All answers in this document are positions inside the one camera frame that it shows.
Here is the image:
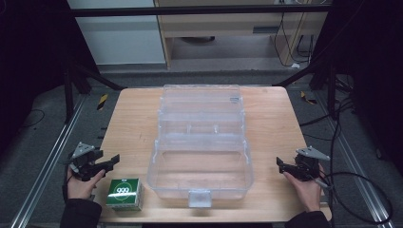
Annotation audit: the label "person's right hand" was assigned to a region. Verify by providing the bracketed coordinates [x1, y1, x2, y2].
[282, 162, 326, 213]

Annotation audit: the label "black metal stand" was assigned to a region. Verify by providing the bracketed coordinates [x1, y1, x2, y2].
[272, 58, 338, 120]
[62, 60, 127, 124]

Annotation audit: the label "thin black floor cable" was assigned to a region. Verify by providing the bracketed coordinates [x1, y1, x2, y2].
[18, 108, 46, 130]

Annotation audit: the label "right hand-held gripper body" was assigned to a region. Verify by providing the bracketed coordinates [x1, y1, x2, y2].
[294, 145, 331, 182]

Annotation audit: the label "black cables under desk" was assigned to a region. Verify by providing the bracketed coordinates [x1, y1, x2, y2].
[273, 11, 316, 68]

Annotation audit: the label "clear plastic storage box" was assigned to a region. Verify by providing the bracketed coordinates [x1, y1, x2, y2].
[146, 84, 255, 209]

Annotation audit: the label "black horizontal frame bar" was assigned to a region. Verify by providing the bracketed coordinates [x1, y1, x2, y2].
[67, 5, 332, 18]

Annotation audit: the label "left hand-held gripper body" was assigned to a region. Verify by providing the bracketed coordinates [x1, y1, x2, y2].
[67, 142, 105, 182]

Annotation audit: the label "aluminium floor rail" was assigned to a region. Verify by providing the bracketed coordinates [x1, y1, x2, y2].
[9, 94, 88, 228]
[315, 91, 397, 228]

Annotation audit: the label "person's left hand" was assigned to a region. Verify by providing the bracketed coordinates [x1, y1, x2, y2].
[66, 167, 106, 201]

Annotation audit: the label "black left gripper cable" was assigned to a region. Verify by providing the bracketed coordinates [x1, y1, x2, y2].
[62, 161, 76, 204]

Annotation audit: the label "yellow black hazard tape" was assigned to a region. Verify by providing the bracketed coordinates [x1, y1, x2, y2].
[299, 90, 318, 105]
[96, 92, 109, 111]

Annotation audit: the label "green and white carton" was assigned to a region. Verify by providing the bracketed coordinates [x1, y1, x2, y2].
[105, 177, 145, 213]

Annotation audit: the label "black floor cable bundle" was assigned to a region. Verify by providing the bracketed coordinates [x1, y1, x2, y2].
[298, 74, 360, 143]

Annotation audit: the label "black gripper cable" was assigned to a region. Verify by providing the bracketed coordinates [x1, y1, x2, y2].
[313, 171, 394, 225]
[62, 161, 76, 204]

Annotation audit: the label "white cabinet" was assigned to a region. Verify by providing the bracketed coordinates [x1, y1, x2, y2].
[67, 0, 166, 67]

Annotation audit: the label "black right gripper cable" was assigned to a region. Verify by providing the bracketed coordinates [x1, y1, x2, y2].
[313, 171, 394, 225]

